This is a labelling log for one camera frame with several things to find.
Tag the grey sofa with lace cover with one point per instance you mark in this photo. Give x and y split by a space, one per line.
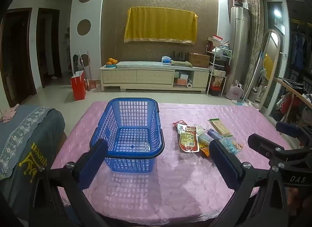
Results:
31 139

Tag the white metal shelf rack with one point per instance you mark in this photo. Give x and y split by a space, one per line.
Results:
220 58

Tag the orange cone snack pack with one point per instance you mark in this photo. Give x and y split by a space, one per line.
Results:
204 149

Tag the red paper bag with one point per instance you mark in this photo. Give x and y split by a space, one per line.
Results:
78 84

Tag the pink gift bag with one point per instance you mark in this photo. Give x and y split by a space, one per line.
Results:
235 91

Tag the standing air conditioner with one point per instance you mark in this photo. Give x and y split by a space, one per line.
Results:
239 36

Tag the cream TV cabinet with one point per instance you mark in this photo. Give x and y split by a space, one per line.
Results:
154 76

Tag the clear cracker pack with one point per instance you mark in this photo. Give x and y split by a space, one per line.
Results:
200 131

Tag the cardboard box on cabinet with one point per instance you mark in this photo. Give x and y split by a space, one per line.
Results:
199 60

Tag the blue egg yolk pastry bag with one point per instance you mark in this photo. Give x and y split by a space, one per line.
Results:
231 144

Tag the pink tablecloth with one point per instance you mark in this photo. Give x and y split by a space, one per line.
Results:
182 187

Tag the small red snack pack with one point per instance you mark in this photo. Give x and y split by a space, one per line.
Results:
179 122

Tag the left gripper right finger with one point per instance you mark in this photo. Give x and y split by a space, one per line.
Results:
227 164

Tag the blue biscuit roll pack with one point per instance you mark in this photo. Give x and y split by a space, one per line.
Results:
215 135

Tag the blue plastic basket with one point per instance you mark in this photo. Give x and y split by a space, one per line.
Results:
132 129

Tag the red silver snack pouch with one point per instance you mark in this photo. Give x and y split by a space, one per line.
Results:
188 141

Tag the blue tissue pack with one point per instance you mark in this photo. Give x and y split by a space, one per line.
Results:
166 60

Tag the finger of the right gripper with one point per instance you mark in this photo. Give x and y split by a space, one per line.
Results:
263 146
288 129

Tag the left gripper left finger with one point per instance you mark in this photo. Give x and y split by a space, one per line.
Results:
89 163

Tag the green edged wafer pack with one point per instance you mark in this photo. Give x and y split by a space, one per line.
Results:
220 127

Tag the yellow cloth over TV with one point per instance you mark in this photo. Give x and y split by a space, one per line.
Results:
160 24

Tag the plate of oranges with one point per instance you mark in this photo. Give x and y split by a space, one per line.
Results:
111 62

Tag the arched floor mirror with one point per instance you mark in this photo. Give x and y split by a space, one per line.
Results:
270 53

